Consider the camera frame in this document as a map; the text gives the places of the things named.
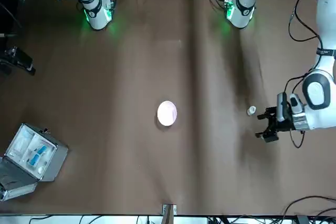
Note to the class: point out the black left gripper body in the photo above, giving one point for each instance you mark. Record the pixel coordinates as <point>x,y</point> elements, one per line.
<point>284,126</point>

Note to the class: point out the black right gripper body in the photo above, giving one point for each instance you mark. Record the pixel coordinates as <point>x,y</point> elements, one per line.
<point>22,61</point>

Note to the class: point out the pink bowl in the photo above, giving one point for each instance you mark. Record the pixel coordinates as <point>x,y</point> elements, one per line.
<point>167,113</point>

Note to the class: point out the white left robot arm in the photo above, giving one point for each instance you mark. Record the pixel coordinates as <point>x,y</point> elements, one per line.
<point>319,95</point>

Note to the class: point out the clear plastic pack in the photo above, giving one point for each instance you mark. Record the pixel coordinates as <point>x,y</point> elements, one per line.
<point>21,142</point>

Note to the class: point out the blue white medicine packet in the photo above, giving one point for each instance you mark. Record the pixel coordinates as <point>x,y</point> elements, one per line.
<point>42,150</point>
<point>34,159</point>

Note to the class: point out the silver aluminium case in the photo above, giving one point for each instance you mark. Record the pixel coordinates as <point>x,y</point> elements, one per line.
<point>55,161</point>

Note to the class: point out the white round container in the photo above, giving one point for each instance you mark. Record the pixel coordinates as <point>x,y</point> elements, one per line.
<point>41,170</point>

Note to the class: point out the aluminium profile post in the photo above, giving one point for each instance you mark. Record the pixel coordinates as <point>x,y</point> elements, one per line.
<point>168,213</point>

